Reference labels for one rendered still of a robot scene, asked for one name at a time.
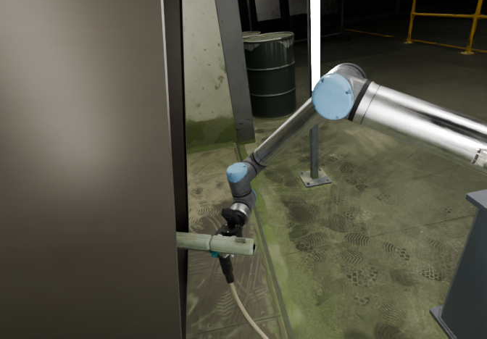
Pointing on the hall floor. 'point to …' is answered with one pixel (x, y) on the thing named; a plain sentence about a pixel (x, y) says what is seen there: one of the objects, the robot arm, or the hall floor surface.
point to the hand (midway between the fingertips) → (220, 251)
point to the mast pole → (317, 123)
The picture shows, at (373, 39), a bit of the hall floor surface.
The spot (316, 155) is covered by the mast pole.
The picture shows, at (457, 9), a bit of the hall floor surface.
